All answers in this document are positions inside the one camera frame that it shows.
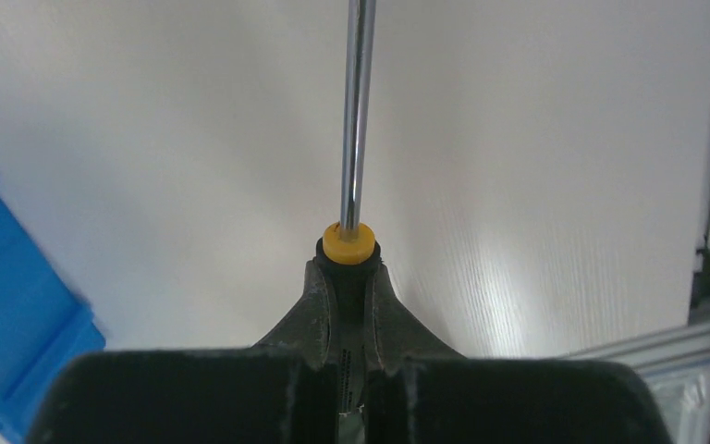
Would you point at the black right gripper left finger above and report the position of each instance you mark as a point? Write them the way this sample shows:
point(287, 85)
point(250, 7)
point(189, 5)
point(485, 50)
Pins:
point(283, 389)

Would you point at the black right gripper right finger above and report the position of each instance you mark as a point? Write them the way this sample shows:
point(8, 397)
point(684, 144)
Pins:
point(420, 390)

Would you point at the yellow black handled screwdriver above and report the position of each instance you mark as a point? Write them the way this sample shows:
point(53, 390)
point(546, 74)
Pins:
point(349, 255)

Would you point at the blue plastic bin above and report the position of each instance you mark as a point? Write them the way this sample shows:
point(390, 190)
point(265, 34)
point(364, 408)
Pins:
point(43, 326)

